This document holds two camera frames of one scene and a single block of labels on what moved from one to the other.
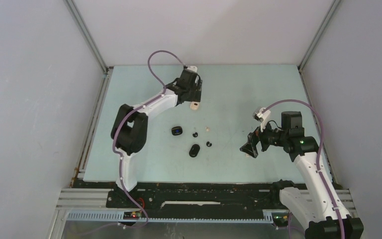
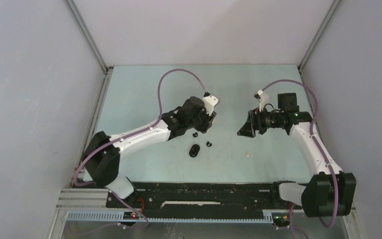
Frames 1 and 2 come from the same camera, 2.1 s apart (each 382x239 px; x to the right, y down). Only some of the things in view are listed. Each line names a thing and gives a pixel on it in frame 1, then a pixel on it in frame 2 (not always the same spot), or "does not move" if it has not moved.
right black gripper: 253,139 to 247,129
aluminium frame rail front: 96,198 does not move
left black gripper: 196,96 to 207,121
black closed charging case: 194,150 does not move
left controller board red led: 134,215 does not move
